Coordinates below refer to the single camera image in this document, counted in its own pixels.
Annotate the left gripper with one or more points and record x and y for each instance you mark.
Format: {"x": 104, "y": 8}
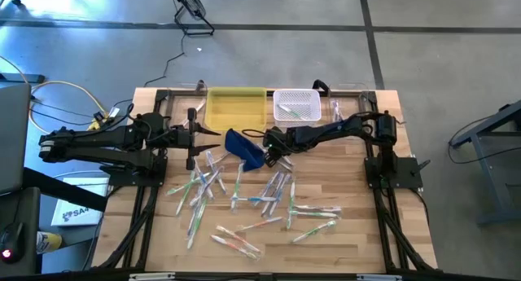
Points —
{"x": 191, "y": 138}

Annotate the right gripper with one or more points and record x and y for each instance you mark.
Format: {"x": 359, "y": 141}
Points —
{"x": 281, "y": 140}

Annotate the orange toothbrush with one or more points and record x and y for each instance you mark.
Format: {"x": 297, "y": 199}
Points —
{"x": 260, "y": 223}
{"x": 232, "y": 245}
{"x": 238, "y": 238}
{"x": 201, "y": 106}

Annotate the green toothbrush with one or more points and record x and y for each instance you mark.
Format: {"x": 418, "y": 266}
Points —
{"x": 291, "y": 111}
{"x": 198, "y": 224}
{"x": 313, "y": 214}
{"x": 313, "y": 231}
{"x": 180, "y": 205}
{"x": 237, "y": 187}
{"x": 183, "y": 187}
{"x": 291, "y": 199}

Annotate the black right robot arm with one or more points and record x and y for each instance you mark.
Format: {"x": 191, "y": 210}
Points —
{"x": 325, "y": 132}

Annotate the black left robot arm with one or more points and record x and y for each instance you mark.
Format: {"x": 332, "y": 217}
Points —
{"x": 102, "y": 140}

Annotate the pink toothbrush in clear wrapper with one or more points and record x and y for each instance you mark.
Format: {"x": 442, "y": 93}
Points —
{"x": 220, "y": 159}

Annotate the blue cloth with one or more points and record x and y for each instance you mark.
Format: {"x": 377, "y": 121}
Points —
{"x": 240, "y": 148}

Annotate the clear plastic bin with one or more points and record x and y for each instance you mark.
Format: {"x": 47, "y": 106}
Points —
{"x": 175, "y": 110}
{"x": 350, "y": 95}

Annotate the yellow plastic bin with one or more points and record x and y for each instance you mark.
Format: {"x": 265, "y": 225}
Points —
{"x": 236, "y": 110}

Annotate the white perforated plastic basket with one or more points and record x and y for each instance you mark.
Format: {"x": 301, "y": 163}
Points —
{"x": 303, "y": 99}

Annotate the white printed box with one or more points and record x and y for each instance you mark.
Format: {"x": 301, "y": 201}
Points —
{"x": 77, "y": 216}

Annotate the black desk beam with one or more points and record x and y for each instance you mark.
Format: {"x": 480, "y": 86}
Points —
{"x": 61, "y": 189}

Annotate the yellow white cup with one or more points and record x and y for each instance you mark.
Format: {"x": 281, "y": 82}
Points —
{"x": 49, "y": 242}

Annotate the black desk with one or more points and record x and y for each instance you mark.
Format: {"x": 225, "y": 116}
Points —
{"x": 28, "y": 207}

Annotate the grey laptop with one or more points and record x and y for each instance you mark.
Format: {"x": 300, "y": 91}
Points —
{"x": 14, "y": 138}

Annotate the black computer mouse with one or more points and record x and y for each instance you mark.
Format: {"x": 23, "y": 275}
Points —
{"x": 11, "y": 242}

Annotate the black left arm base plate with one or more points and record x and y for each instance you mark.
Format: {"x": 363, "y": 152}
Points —
{"x": 122, "y": 181}

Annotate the grey metal table frame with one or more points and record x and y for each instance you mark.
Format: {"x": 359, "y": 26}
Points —
{"x": 488, "y": 179}

